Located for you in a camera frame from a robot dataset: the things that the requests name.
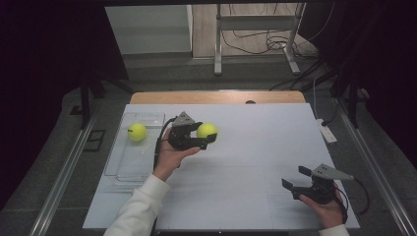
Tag yellow tennis ball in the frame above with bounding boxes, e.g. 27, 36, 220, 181
196, 122, 219, 140
127, 122, 148, 143

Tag person's right hand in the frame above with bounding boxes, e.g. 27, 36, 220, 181
298, 185, 349, 230

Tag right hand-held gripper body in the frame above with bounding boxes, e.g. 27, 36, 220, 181
291, 163, 355, 205

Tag white power strip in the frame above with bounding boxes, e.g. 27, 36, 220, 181
316, 118, 338, 145

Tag black floor frame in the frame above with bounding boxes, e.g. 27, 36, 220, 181
83, 129, 106, 152

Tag white board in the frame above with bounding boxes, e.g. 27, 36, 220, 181
82, 103, 361, 230

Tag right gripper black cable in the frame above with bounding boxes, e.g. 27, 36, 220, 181
337, 178, 371, 215

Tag wooden table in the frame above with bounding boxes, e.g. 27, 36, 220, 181
130, 90, 307, 105

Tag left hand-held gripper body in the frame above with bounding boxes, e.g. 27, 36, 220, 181
167, 111, 209, 151

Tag dark curtain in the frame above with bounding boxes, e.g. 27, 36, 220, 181
299, 0, 417, 161
0, 0, 130, 210

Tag white cabinet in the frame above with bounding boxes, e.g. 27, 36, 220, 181
104, 4, 194, 55

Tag grey metal stand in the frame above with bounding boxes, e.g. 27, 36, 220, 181
213, 3, 307, 77

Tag person's left hand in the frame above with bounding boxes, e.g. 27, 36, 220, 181
151, 127, 202, 183

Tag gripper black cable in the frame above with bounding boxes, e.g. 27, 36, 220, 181
337, 178, 371, 215
152, 117, 178, 171

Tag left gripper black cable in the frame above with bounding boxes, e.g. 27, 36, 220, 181
152, 117, 178, 171

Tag black stand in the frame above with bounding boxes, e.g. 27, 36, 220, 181
70, 78, 106, 131
330, 75, 362, 129

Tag clear plastic tray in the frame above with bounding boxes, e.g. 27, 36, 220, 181
103, 111, 166, 183

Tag aluminium rail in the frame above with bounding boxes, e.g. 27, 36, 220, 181
335, 97, 417, 236
29, 107, 99, 236

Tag black floor cables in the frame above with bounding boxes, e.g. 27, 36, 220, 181
220, 29, 321, 60

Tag white cable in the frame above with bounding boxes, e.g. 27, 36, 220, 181
312, 77, 322, 121

